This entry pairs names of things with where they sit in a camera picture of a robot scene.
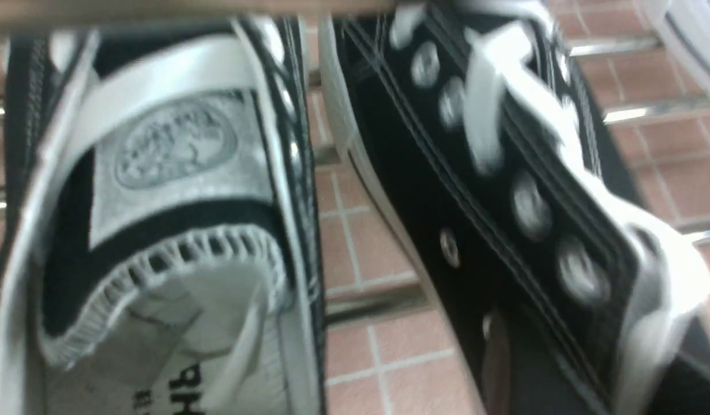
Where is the black canvas sneaker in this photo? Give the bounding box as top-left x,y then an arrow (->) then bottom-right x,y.
0,15 -> 328,414
318,1 -> 710,414

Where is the steel shoe rack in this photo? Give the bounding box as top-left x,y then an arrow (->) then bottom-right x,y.
0,33 -> 710,326

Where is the pink checkered tablecloth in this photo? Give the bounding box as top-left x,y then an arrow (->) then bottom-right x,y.
0,0 -> 710,415

